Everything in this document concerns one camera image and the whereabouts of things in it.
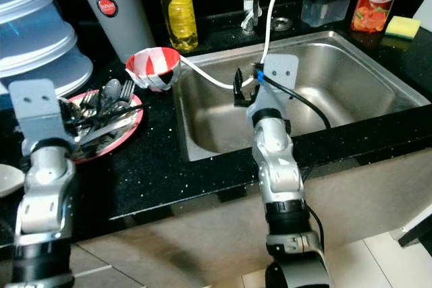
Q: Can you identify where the red white striped bowl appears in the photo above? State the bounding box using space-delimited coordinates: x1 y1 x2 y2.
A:
125 47 182 93

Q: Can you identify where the metal fork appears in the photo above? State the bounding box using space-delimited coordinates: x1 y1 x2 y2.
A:
78 89 102 114
118 80 136 107

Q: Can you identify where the pink rimmed plate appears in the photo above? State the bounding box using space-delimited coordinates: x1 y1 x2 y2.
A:
64 89 144 164

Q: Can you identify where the round metal hole cover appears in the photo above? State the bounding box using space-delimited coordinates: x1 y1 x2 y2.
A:
270 16 292 31

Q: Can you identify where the metal faucet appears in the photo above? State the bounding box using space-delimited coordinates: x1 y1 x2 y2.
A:
241 0 263 36

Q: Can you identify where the yellow dish soap bottle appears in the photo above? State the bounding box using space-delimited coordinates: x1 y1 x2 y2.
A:
155 0 200 53

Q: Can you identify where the white blue stacked container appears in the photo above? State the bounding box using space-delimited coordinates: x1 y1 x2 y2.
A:
0 0 94 100

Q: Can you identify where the grey canister with red logo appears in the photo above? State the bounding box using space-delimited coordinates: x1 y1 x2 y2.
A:
71 0 156 65

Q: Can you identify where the clear plastic container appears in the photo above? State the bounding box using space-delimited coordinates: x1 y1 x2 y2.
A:
300 0 354 29

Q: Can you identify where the stainless steel sink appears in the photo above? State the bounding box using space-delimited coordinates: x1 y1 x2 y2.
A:
173 30 431 162

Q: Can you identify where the beige cabinet front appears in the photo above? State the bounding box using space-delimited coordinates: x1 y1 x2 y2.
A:
74 150 432 279

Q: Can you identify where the yellow sponge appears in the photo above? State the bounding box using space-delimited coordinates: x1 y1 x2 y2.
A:
385 15 421 40

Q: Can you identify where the white panel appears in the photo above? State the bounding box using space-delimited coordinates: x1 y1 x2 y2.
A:
414 0 432 32

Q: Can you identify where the white flexible hose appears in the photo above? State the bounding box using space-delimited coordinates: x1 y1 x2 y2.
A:
179 0 304 91

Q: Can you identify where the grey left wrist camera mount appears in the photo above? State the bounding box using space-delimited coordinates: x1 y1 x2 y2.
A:
9 79 75 155

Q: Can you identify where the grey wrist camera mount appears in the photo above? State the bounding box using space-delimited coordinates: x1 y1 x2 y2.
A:
9 79 75 155
248 54 300 123

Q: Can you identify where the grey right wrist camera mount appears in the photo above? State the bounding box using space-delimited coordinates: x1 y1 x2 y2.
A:
248 54 300 123

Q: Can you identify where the black handled knife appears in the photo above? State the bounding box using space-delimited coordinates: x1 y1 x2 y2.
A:
71 103 143 134

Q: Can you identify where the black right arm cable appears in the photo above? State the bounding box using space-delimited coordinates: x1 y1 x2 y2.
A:
260 74 333 255

